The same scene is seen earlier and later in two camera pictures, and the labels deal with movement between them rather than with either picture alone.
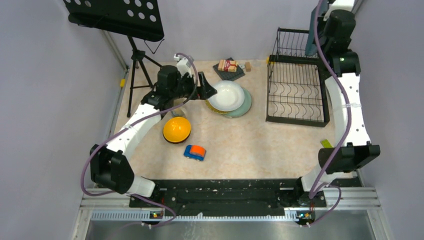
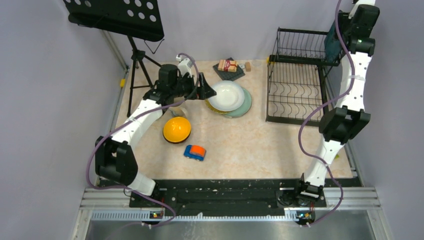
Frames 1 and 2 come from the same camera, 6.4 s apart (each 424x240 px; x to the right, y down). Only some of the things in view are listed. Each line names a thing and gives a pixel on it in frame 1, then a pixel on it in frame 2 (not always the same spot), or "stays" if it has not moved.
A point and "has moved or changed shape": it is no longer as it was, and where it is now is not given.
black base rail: x=233 y=196 stays
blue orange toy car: x=195 y=152 stays
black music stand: x=137 y=20 stays
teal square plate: x=311 y=48 has moved or changed shape
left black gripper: x=205 y=90 stays
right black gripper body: x=322 y=37 -> x=344 y=20
